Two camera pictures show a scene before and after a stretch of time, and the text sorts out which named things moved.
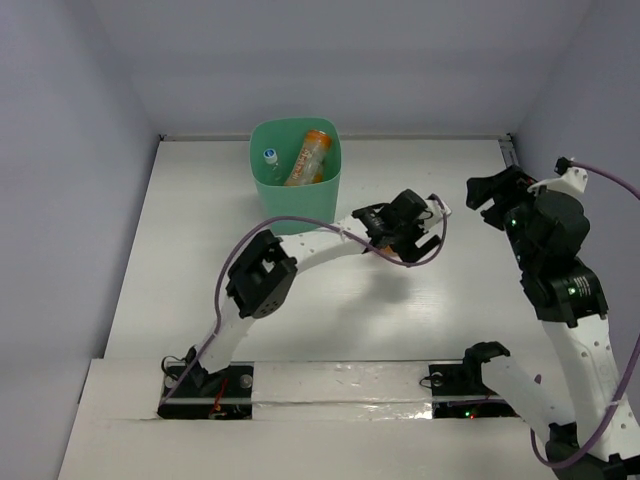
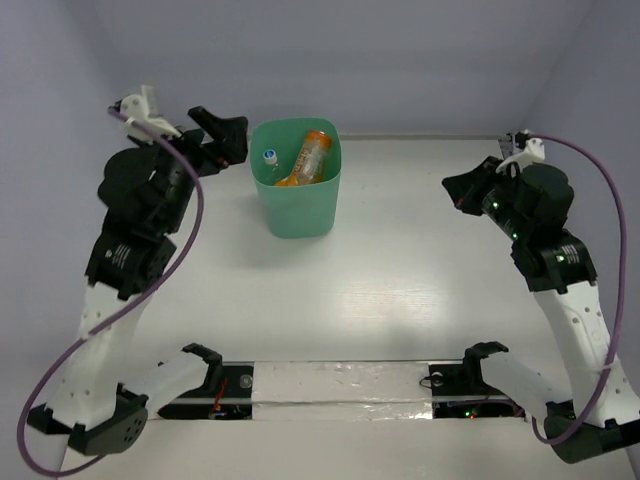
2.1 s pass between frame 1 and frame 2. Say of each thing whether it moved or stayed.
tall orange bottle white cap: stayed
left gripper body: moved
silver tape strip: stayed
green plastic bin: stayed
